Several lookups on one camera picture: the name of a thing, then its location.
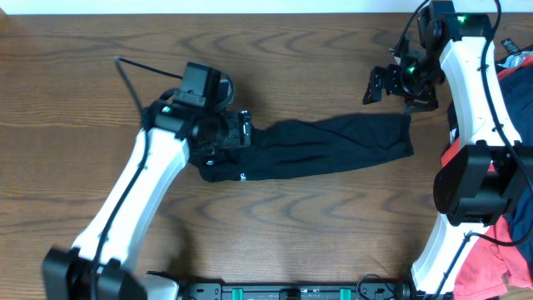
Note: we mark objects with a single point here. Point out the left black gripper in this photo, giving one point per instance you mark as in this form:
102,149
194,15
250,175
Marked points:
241,134

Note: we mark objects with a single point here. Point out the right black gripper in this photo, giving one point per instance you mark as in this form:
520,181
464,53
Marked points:
425,102

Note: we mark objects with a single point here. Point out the black polo shirt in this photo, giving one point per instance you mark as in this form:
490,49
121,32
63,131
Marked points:
293,148

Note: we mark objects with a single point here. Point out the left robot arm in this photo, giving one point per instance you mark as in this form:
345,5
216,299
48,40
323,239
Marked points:
189,119

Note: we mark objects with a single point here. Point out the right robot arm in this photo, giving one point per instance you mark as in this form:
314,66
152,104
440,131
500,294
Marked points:
492,167

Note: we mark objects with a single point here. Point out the red printed shirt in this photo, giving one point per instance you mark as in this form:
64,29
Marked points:
489,268

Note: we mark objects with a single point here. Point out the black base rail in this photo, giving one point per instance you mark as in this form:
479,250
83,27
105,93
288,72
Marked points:
371,287

